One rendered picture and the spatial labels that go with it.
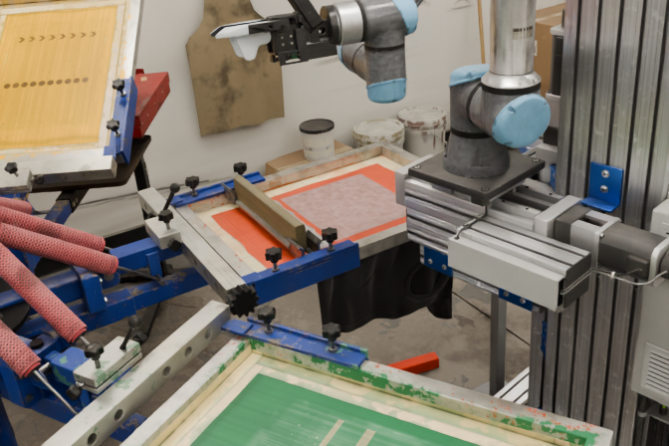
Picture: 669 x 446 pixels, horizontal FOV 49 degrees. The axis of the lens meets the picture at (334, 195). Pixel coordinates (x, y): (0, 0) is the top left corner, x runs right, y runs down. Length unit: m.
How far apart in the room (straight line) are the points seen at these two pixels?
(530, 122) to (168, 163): 2.92
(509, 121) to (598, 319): 0.61
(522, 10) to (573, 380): 0.99
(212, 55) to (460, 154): 2.55
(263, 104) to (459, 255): 2.77
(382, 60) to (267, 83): 2.89
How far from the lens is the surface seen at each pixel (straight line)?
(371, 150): 2.54
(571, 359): 1.99
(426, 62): 4.86
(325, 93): 4.47
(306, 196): 2.31
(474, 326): 3.33
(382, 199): 2.26
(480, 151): 1.65
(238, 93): 4.16
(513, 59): 1.47
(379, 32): 1.34
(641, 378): 1.84
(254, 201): 2.14
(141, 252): 1.97
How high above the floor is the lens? 1.95
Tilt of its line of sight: 26 degrees down
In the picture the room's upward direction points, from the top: 5 degrees counter-clockwise
